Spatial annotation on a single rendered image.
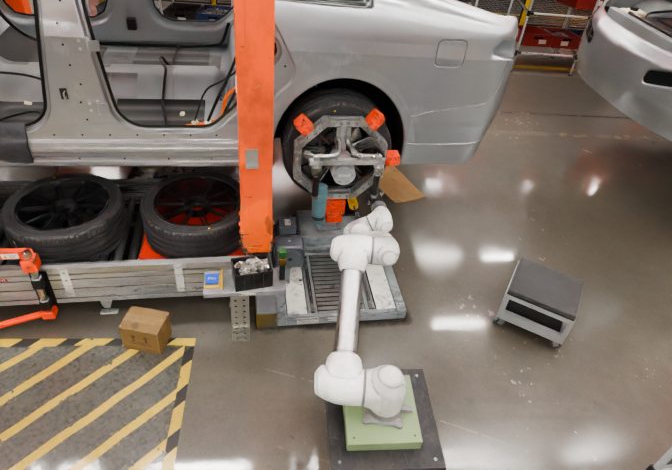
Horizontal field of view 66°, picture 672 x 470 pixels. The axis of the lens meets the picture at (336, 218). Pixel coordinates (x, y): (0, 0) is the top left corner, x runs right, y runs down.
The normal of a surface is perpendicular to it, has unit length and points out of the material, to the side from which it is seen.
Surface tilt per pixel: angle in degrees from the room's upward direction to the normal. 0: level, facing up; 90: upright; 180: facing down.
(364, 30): 81
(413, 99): 90
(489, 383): 0
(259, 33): 90
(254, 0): 90
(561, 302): 0
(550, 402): 0
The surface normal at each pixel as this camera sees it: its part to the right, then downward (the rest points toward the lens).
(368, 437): 0.07, -0.75
